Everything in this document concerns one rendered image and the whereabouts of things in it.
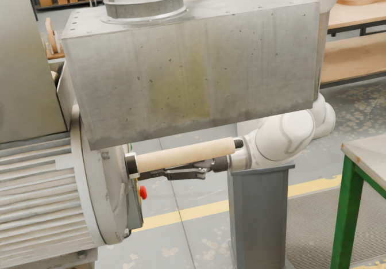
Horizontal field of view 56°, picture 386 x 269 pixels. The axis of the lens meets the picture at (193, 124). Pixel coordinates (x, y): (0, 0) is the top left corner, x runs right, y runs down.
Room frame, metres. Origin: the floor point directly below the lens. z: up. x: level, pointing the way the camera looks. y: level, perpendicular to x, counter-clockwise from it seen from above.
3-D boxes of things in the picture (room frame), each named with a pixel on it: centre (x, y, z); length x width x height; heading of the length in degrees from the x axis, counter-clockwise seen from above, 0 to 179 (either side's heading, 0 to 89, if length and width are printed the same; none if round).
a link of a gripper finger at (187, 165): (0.78, 0.03, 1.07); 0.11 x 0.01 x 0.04; 101
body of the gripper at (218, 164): (0.80, -0.03, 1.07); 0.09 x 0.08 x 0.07; 100
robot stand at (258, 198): (1.38, -0.27, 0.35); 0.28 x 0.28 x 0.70; 2
